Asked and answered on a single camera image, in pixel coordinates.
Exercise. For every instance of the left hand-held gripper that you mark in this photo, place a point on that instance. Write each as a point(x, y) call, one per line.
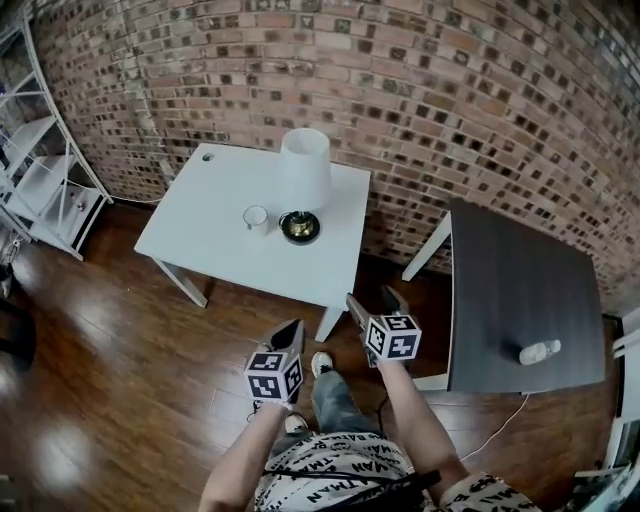
point(272, 376)

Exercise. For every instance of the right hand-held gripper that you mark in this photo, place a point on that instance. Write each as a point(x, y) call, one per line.
point(394, 337)

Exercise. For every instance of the white cup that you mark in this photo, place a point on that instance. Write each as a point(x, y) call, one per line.
point(256, 220)

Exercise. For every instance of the white shade table lamp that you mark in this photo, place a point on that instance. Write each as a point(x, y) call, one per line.
point(305, 170)

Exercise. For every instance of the person's left forearm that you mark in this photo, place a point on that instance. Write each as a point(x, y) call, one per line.
point(235, 460)

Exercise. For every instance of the person's right forearm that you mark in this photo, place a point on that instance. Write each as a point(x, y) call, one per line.
point(420, 425)

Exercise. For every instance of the dark wooden table surface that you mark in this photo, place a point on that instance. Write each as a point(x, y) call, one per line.
point(520, 290)

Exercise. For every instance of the person's right shoe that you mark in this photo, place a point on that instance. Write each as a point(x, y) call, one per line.
point(322, 362)

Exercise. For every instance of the person's shoe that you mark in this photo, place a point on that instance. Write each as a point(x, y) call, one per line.
point(296, 423)
point(322, 362)

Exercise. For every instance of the person's jeans leg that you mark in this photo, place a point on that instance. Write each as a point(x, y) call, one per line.
point(337, 405)

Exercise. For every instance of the person's left shoe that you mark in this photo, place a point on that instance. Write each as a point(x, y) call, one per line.
point(296, 423)

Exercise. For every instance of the white table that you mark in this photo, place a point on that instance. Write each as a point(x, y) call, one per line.
point(215, 250)

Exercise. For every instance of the person's printed beige shirt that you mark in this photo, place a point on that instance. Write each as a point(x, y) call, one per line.
point(345, 475)

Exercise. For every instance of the clear plastic bottle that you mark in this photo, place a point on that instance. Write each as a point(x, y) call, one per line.
point(539, 351)

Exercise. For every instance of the white cabinet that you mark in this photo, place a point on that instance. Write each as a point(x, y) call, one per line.
point(625, 380)

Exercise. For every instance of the white metal shelf rack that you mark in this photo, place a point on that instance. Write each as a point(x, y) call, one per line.
point(45, 170)

